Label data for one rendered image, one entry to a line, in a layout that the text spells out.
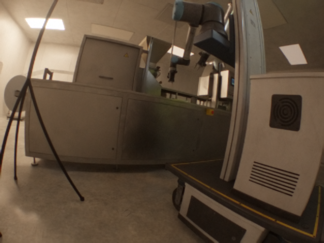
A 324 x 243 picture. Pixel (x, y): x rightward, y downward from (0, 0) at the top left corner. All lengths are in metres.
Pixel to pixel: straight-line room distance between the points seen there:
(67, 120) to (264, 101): 1.36
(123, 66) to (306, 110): 1.53
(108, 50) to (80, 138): 0.92
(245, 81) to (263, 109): 0.26
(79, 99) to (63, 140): 0.39
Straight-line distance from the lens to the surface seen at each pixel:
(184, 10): 0.98
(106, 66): 1.59
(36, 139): 1.48
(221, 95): 2.22
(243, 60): 0.86
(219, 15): 1.02
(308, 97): 0.59
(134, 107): 1.39
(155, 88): 1.75
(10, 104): 1.91
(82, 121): 1.35
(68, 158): 1.44
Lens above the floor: 0.62
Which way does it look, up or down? 2 degrees down
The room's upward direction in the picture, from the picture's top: 8 degrees clockwise
